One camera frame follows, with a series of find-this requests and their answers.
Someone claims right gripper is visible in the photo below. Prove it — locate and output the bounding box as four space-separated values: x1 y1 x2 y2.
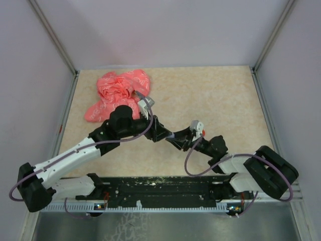
167 126 215 157

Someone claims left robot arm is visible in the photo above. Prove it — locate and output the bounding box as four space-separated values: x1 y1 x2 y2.
17 105 173 212

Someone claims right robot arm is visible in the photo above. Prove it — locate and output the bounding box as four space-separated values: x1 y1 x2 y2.
166 128 299 202

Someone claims crumpled pink cloth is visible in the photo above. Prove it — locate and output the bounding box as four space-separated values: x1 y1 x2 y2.
84 69 150 123

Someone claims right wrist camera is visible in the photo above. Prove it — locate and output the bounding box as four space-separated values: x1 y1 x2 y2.
190 120 204 138

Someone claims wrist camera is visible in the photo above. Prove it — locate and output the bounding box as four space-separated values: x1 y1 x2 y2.
137 96 155 120
190 120 204 138

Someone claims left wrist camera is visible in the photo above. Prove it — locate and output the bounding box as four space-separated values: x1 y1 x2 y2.
137 96 155 120

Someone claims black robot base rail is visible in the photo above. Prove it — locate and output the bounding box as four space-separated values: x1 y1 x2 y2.
76 175 254 208

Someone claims white slotted cable duct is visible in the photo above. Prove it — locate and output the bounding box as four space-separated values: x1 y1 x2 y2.
44 200 241 214

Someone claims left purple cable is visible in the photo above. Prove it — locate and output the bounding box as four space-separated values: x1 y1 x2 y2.
9 90 154 220

